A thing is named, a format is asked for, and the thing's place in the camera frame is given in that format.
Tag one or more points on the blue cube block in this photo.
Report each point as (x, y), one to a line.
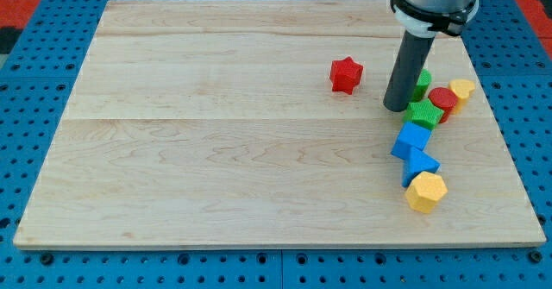
(411, 135)

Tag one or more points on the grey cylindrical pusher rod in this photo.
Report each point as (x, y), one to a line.
(411, 57)

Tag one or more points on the green cylinder block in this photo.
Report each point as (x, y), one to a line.
(423, 83)

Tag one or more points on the wooden board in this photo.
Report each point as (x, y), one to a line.
(211, 124)

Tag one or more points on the yellow heart block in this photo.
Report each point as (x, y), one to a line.
(463, 89)

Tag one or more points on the red cylinder block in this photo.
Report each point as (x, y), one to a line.
(444, 99)

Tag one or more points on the blue triangle block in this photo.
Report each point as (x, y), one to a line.
(415, 162)

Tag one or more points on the red star block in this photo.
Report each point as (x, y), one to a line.
(345, 75)

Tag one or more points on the yellow hexagon block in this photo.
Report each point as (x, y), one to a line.
(425, 192)

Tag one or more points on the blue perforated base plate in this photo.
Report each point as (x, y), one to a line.
(40, 71)

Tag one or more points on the green star block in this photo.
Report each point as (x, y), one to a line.
(423, 113)

